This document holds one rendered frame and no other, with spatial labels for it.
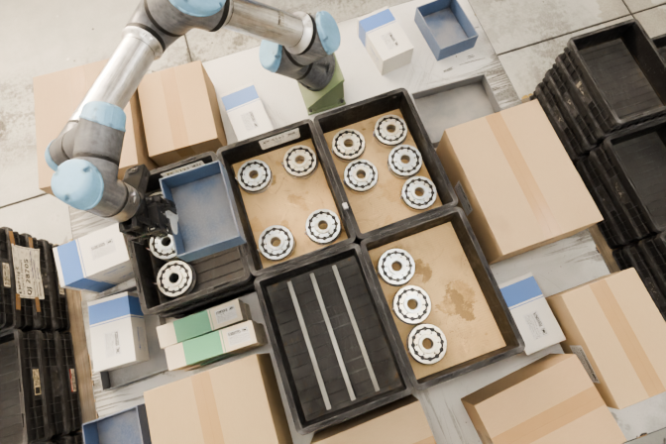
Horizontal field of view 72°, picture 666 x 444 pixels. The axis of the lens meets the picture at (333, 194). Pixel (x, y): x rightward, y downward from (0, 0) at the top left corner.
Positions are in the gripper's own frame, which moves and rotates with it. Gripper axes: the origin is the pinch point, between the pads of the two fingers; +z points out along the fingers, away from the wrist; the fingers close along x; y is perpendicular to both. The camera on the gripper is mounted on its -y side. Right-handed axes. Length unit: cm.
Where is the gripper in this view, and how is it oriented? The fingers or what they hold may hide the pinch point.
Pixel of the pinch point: (170, 218)
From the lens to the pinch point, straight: 114.1
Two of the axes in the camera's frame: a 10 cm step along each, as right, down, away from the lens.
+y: 2.8, 9.1, -3.1
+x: 9.5, -3.1, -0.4
